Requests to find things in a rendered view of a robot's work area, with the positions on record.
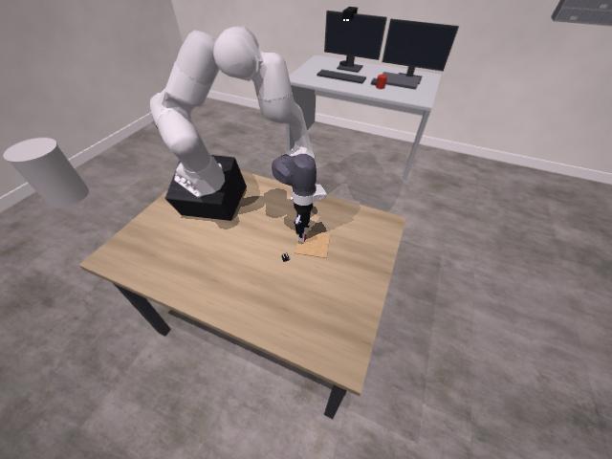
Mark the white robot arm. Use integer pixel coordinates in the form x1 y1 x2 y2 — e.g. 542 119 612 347
150 26 327 206

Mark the tan textured mat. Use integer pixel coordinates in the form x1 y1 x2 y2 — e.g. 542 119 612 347
295 230 331 258

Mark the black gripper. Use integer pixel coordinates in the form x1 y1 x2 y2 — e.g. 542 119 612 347
294 202 313 243

